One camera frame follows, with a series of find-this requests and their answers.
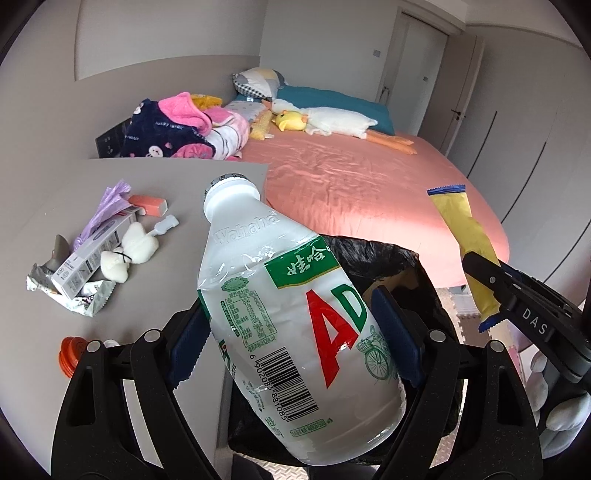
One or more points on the orange bottle cap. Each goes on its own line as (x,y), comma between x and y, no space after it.
(71,357)

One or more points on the yellow duck plush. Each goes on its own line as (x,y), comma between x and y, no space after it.
(288,121)

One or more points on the foam puzzle floor mat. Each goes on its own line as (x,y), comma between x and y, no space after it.
(466,318)

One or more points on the white long carton box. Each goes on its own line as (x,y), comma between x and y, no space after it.
(87,258)

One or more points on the pink small box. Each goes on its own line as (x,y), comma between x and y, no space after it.
(147,204)

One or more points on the checkered pillow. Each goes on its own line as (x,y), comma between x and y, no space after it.
(256,81)

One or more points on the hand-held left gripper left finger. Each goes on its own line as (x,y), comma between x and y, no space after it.
(184,344)

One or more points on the silver foil wrapper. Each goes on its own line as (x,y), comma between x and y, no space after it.
(74,300)

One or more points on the white plastic drink bottle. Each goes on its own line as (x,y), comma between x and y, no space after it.
(286,369)

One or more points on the white goose plush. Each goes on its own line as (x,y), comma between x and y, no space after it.
(337,120)

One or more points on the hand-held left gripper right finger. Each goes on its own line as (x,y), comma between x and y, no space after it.
(397,337)

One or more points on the white room door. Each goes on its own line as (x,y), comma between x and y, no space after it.
(415,69)

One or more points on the pink white printed cloth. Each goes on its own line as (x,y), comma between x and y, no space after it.
(228,129)

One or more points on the white fluffy pompom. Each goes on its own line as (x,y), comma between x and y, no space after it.
(114,265)
(141,242)

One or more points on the black wall switch panel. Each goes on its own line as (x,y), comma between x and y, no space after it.
(111,141)

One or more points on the yellow knitted plush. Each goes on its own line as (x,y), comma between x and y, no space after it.
(259,125)

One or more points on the black trash bin with bag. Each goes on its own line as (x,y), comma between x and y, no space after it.
(369,263)

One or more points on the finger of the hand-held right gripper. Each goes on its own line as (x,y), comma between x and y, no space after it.
(489,277)

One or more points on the white plastic vial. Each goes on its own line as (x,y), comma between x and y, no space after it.
(164,225)

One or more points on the bed with salmon sheet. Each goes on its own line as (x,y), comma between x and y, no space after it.
(360,184)

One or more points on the navy printed fleece blanket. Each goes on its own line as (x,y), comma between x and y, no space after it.
(152,129)

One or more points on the purple plastic bag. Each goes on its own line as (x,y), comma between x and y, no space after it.
(113,196)

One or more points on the yellow cloth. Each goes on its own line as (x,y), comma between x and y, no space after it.
(205,100)

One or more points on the person's right hand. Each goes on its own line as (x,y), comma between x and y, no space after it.
(568,413)

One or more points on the white wardrobe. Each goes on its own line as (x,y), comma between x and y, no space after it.
(531,138)

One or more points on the yellow snack packet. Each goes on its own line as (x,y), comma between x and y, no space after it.
(461,221)

